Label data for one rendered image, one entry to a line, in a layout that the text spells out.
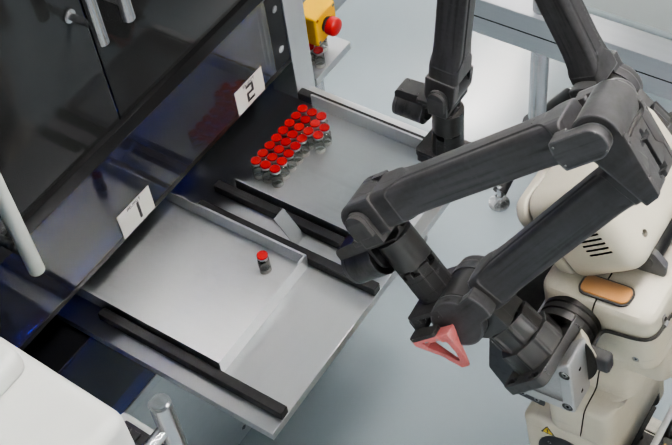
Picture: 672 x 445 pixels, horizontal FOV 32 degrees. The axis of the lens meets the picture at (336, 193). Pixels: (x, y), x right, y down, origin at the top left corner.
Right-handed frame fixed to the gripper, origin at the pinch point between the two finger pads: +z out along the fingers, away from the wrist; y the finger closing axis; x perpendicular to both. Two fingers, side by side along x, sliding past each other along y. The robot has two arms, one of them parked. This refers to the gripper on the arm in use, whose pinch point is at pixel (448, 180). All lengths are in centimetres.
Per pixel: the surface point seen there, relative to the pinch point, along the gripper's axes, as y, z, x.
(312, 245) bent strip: 14.8, 2.2, 24.1
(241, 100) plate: 38.9, -11.3, 10.2
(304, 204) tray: 21.6, 2.3, 16.7
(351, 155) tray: 20.6, 2.3, 2.0
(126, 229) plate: 39, -10, 45
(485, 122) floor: 41, 91, -93
